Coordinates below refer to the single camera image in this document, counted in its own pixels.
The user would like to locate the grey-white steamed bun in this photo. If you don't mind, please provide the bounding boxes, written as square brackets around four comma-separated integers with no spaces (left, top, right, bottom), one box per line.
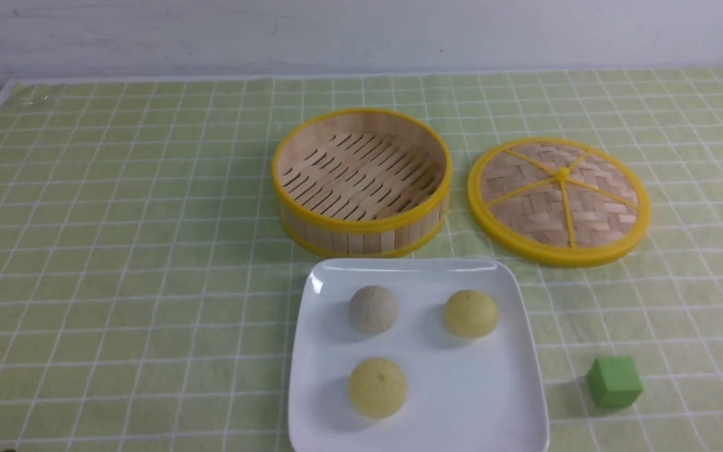
[348,285,399,335]

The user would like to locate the yellow steamed bun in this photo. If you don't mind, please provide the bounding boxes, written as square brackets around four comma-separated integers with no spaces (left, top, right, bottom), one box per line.
[444,289,500,340]
[348,357,408,419]

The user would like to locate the white square plate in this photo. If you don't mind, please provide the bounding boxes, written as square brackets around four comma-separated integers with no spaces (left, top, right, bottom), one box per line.
[287,258,550,451]

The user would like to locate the bamboo steamer basket yellow rim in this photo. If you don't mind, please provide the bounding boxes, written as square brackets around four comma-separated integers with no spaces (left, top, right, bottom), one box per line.
[270,108,453,257]

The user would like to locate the woven bamboo steamer lid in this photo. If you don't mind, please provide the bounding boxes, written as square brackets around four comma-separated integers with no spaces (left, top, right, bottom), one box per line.
[467,137,652,268]

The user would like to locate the green checkered tablecloth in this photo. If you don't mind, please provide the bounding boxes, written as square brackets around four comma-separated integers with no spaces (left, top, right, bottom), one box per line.
[0,68,723,451]

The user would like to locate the green cube block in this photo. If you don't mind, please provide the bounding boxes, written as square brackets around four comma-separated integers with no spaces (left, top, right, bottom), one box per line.
[586,355,645,410]

